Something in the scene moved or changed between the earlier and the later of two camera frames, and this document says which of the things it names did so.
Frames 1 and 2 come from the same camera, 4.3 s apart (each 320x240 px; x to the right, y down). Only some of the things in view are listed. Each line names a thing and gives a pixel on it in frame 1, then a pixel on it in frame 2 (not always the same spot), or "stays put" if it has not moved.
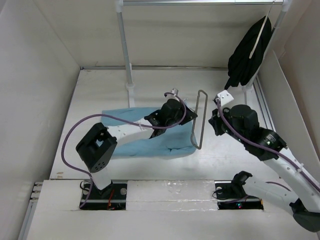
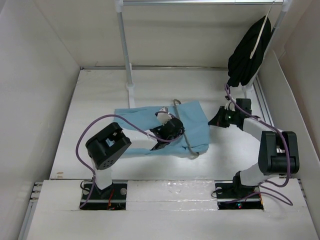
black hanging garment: x=241 y=68 stays put
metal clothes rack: x=285 y=4 stays put
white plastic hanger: x=260 y=32 stays put
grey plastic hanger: x=196 y=115 -> x=196 y=154
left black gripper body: x=180 y=114 -> x=177 y=134
